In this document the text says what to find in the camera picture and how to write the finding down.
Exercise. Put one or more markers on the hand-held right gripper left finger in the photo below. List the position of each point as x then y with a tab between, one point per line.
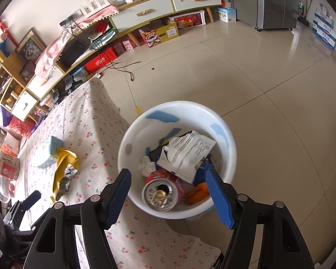
117	199

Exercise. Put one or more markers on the long white wooden cabinet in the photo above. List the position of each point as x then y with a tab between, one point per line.
140	14

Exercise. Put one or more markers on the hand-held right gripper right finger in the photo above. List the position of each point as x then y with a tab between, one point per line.
219	199

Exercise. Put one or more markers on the stack of blue white boxes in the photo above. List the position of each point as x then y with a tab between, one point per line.
324	30

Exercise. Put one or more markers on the red and white box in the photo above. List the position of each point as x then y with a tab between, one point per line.
189	20

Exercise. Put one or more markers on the light blue milk carton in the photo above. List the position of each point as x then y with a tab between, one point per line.
51	145

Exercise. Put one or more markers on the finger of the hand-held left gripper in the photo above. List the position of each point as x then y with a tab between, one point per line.
30	199

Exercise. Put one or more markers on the grey refrigerator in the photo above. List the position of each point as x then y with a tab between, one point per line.
277	2

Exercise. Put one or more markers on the glass jar with red label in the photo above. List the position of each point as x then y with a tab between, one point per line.
8	169

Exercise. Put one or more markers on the broom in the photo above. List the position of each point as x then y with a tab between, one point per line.
306	11

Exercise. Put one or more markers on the blue and white box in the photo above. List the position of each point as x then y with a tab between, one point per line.
225	14

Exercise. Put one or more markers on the yellow printed carton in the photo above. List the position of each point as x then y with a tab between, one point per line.
156	33

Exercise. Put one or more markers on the white snack packet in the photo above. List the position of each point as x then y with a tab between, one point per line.
184	154

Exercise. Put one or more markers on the wooden shelf unit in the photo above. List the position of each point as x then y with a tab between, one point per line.
22	105

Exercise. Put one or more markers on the red bag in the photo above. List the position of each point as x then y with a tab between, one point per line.
22	127

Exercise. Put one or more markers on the small tomato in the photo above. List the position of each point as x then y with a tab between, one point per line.
11	188

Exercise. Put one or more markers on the pink cloth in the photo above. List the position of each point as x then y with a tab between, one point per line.
49	56

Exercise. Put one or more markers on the framed picture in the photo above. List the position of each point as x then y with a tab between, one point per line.
30	47

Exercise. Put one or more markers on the yellow snack wrapper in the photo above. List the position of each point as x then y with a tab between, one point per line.
63	165

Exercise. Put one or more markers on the glass pitcher with cork lid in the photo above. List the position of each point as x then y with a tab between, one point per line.
0	193

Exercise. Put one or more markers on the cherry print tablecloth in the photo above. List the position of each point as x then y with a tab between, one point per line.
86	134

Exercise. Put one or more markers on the patterned small box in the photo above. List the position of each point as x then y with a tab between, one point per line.
129	44
118	49

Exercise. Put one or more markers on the red cardboard box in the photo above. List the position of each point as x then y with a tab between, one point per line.
100	60

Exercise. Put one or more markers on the white plastic basin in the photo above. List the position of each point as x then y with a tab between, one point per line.
137	134

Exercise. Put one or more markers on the purple plastic item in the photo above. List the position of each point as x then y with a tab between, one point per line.
6	116

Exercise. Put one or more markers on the orange peel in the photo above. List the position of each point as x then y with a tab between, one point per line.
197	193

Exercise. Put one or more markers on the red soda can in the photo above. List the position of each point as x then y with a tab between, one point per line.
159	194

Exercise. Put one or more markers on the spare gripper on floor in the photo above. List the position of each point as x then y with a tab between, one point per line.
56	95
69	82

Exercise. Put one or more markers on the crumpled white tissue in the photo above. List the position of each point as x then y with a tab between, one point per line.
147	166

